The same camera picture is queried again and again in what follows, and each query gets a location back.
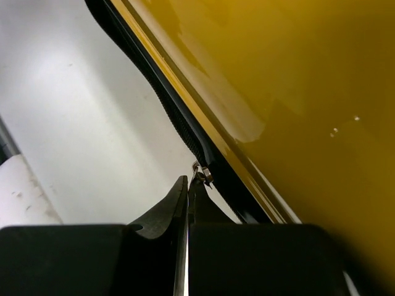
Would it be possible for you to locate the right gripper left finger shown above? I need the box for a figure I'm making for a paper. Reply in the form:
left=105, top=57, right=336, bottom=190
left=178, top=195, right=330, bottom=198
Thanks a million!
left=1, top=176, right=188, bottom=295

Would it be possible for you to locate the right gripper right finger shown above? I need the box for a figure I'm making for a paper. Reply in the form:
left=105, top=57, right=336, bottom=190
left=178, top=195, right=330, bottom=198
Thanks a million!
left=188, top=180, right=350, bottom=295

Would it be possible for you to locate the yellow hard-shell suitcase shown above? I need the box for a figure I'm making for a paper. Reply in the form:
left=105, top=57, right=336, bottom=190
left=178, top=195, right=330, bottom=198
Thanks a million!
left=86, top=1, right=394, bottom=295

